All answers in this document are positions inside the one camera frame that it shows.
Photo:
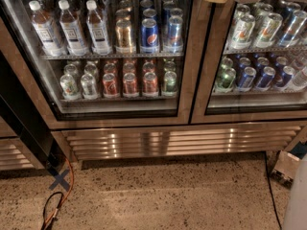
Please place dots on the glass fridge door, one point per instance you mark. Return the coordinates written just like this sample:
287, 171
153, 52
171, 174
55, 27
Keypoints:
250, 105
121, 111

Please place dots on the green can right door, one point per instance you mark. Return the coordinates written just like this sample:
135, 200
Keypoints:
225, 79

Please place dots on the steel fridge bottom grille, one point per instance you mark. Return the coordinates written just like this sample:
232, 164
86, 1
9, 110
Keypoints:
108, 143

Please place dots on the white 7up can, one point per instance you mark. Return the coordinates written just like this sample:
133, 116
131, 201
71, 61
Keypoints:
240, 38
267, 30

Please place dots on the silver blue Pepsi can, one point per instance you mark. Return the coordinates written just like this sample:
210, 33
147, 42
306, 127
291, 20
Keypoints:
173, 40

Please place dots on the silver blue can right shelf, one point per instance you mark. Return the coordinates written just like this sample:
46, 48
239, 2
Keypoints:
291, 28

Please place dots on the green silver can lower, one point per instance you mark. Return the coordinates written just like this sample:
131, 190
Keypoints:
169, 87

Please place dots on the gold soda can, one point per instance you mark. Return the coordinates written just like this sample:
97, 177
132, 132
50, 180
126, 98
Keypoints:
125, 43

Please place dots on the red soda can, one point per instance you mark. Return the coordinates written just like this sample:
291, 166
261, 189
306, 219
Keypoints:
150, 85
110, 84
130, 88

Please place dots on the clear tea bottle right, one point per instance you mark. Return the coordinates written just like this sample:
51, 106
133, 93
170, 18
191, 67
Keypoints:
97, 29

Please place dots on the clear tea bottle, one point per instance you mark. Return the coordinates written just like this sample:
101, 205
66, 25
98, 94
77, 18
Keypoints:
73, 30
47, 30
97, 29

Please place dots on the clear tea bottle middle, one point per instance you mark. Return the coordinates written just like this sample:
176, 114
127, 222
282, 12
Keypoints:
73, 30

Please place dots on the white green can lower left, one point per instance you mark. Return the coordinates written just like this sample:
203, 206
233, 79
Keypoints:
70, 88

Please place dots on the clear tea bottle left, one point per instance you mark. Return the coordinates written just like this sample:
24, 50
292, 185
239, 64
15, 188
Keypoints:
47, 30

